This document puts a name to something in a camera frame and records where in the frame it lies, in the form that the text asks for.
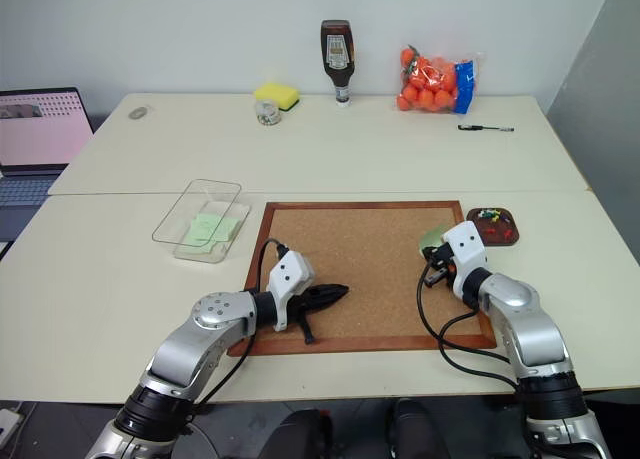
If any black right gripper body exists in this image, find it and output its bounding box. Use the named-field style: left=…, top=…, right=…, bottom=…
left=432, top=250, right=458, bottom=293

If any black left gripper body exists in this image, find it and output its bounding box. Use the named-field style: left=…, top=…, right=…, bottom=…
left=285, top=284, right=326, bottom=345

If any green sticky note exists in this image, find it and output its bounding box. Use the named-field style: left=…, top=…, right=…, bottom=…
left=418, top=222, right=453, bottom=254
left=183, top=212, right=225, bottom=248
left=209, top=214, right=240, bottom=244

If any brown round-cornered tray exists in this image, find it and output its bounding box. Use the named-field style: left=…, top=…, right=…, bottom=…
left=465, top=206, right=521, bottom=249

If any clear plastic box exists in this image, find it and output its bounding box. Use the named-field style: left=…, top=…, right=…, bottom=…
left=151, top=178, right=253, bottom=266

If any wood framed cork board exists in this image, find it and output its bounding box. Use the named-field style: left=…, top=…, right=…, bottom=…
left=227, top=200, right=499, bottom=358

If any black ballpoint pen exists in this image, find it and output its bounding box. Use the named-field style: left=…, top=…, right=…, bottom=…
left=457, top=123, right=516, bottom=134

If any dark rounded shape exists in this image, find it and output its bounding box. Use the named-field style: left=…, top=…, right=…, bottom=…
left=388, top=397, right=444, bottom=459

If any plastic bag of oranges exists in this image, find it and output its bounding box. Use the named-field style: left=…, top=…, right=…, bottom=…
left=396, top=42, right=486, bottom=117

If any small clear glass jar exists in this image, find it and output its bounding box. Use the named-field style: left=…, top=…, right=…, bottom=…
left=254, top=98, right=282, bottom=128

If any yellow green sponge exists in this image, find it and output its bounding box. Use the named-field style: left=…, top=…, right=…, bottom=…
left=253, top=81, right=301, bottom=114

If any brown sauce squeeze bottle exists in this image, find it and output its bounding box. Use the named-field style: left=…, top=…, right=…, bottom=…
left=320, top=19, right=358, bottom=109

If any white power strip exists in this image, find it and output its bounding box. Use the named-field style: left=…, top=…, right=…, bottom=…
left=0, top=407, right=24, bottom=443

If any open laptop computer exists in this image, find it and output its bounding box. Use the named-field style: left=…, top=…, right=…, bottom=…
left=0, top=86, right=96, bottom=243

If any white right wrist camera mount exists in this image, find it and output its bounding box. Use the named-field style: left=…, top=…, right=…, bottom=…
left=442, top=221, right=489, bottom=298

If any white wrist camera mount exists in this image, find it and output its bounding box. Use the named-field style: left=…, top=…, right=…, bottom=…
left=266, top=250, right=316, bottom=333
left=442, top=221, right=489, bottom=298

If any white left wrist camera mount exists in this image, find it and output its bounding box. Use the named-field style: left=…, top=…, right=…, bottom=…
left=266, top=250, right=316, bottom=333

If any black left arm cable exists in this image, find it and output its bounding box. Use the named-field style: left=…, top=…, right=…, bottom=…
left=195, top=237, right=292, bottom=410

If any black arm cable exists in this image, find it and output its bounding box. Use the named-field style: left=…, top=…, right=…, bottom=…
left=195, top=237, right=292, bottom=410
left=416, top=262, right=522, bottom=386

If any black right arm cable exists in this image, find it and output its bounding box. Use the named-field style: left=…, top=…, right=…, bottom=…
left=416, top=262, right=522, bottom=386

